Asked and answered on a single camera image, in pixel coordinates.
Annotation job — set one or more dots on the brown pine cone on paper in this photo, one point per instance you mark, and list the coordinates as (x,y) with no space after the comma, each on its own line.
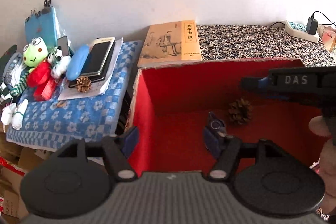
(83,84)

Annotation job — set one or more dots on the small mirror phone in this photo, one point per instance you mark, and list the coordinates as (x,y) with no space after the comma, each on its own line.
(63,44)

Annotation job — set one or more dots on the yellow illustrated book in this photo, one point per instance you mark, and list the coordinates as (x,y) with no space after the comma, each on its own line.
(170,43)

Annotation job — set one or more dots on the paper shopping bag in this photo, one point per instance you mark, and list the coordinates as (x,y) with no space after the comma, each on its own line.
(327,35)

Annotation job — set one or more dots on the green frog plush toy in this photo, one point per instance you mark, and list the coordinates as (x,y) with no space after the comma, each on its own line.
(35,52)

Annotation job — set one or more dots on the blue floral cloth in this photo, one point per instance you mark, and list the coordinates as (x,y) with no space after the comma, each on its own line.
(50,124)

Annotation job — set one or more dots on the black white patterned tablecloth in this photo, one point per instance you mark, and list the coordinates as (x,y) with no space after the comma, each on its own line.
(219,42)

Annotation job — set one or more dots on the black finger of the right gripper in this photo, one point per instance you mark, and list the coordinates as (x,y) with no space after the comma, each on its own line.
(314,86)

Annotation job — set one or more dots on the blue notebook with clips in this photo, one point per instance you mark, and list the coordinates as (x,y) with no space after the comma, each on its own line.
(42,24)

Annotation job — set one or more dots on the white panda plush toy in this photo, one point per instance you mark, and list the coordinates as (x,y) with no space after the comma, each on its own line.
(58,62)

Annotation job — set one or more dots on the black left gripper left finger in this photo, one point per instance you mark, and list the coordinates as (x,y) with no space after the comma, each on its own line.
(117,149)

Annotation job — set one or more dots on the brown pine cone in box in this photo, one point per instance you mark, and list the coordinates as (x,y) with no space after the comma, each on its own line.
(240,111)

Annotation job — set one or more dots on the red cardboard box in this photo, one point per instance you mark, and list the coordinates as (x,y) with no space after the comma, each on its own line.
(170,107)

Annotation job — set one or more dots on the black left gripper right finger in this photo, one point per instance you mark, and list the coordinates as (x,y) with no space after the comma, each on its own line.
(225,150)

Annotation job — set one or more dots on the blue glasses case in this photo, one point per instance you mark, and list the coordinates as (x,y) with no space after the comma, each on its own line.
(77,62)

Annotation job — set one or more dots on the cardboard boxes stack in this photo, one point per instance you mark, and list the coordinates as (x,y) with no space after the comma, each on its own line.
(16,161)

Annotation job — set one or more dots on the black charger with cable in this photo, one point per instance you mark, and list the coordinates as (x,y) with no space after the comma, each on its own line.
(312,23)

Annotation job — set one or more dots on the small dark round gadget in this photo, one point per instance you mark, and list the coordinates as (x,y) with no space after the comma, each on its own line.
(216,126)

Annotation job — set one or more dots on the black tablet under phone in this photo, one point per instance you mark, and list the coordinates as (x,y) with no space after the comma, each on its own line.
(100,77)

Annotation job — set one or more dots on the black smartphone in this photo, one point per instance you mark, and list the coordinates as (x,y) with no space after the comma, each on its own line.
(97,57)

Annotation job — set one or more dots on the white paper sheet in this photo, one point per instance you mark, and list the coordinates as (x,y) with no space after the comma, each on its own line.
(97,88)

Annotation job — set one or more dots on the person's hand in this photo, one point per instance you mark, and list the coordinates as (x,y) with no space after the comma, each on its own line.
(327,157)

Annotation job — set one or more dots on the white power strip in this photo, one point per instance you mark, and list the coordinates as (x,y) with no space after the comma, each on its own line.
(298,30)

